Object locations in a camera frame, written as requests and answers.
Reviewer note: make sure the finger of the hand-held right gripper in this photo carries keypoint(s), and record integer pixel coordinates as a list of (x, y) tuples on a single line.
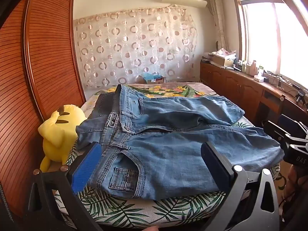
[(292, 125), (274, 130)]

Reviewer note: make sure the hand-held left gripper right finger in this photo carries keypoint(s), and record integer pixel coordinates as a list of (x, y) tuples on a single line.
[(214, 166)]

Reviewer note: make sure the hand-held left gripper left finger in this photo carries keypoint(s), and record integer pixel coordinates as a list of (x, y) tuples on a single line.
[(84, 168)]

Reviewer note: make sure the blue denim pants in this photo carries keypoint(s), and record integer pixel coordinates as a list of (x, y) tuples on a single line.
[(168, 149)]

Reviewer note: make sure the person's right hand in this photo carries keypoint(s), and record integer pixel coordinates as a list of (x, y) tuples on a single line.
[(291, 176)]

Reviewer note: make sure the person's left hand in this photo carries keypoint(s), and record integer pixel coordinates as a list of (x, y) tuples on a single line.
[(152, 228)]

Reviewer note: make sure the yellow plush toy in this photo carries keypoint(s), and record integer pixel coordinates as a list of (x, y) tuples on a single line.
[(60, 134)]

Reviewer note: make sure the white power strip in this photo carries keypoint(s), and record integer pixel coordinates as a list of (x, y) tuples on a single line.
[(276, 77)]

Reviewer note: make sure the white tissue box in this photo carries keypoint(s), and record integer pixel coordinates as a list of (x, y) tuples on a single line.
[(260, 78)]

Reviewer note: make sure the green capped bottle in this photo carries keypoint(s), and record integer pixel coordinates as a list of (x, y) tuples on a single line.
[(261, 71)]

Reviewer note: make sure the wooden counter cabinet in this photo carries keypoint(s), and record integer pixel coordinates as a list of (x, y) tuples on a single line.
[(231, 84)]

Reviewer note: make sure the palm leaf bedsheet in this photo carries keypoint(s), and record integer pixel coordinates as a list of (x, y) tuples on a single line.
[(134, 209)]

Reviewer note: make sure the open cardboard box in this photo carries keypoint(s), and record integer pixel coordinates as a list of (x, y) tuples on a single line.
[(222, 61)]

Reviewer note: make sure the floral blanket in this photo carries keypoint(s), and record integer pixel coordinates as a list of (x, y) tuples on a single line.
[(168, 89)]

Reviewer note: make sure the floral printed paper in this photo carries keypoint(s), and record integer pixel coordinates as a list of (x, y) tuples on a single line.
[(225, 52)]

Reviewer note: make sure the wooden framed window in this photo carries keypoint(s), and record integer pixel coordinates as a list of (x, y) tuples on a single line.
[(269, 28)]

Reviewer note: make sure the cardboard box with blue cloth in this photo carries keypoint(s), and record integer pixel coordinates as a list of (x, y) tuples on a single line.
[(154, 79)]

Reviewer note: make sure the wooden slatted wardrobe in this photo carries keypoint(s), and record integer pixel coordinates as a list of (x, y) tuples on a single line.
[(36, 65)]

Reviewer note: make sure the beige window drape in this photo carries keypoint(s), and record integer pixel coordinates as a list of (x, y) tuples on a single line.
[(217, 16)]

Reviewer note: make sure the sheer curtain with circles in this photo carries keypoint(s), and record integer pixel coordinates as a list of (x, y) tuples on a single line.
[(134, 48)]

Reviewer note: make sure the small black camera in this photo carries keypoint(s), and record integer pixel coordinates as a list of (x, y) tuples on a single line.
[(299, 92)]

